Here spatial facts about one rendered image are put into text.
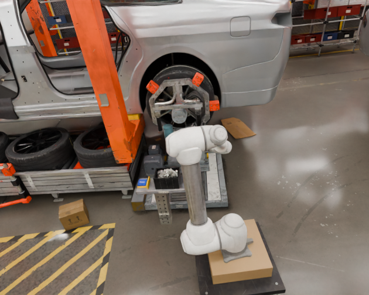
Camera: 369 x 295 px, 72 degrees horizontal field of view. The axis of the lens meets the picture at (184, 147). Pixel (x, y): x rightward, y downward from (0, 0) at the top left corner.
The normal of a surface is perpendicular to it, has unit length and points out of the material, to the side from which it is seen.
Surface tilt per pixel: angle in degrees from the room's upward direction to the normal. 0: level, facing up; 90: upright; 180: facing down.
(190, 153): 80
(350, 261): 0
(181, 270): 0
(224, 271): 1
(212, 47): 90
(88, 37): 90
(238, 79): 90
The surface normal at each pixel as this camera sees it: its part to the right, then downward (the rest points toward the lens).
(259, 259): -0.10, -0.82
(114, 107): -0.04, 0.56
